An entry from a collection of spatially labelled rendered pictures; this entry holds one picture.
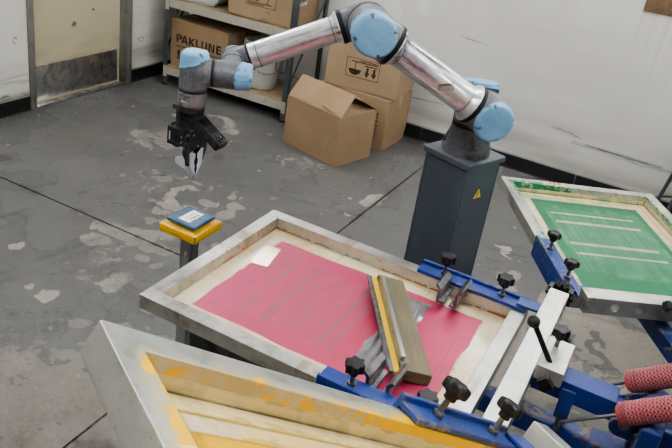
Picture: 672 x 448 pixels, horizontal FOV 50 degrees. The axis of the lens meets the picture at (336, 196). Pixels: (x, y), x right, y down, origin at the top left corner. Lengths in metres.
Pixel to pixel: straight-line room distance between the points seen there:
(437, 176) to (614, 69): 3.19
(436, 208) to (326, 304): 0.61
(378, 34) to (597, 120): 3.64
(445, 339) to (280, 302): 0.41
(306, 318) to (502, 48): 3.93
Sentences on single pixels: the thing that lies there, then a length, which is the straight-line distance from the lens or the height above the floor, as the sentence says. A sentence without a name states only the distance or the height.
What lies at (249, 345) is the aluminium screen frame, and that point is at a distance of 1.62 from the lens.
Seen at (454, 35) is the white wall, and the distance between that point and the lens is 5.55.
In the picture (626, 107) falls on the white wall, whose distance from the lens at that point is 5.37.
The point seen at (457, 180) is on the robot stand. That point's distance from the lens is 2.22.
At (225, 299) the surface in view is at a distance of 1.82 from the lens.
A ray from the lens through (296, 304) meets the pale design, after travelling 1.83.
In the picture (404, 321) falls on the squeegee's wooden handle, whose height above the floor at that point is 0.99.
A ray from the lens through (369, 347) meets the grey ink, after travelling 1.72.
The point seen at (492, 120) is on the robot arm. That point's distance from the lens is 2.05.
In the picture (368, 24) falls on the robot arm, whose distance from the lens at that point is 1.90.
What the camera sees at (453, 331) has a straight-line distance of 1.85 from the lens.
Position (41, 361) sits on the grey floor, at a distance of 3.18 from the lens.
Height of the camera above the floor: 1.98
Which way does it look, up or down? 25 degrees down
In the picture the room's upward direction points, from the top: 9 degrees clockwise
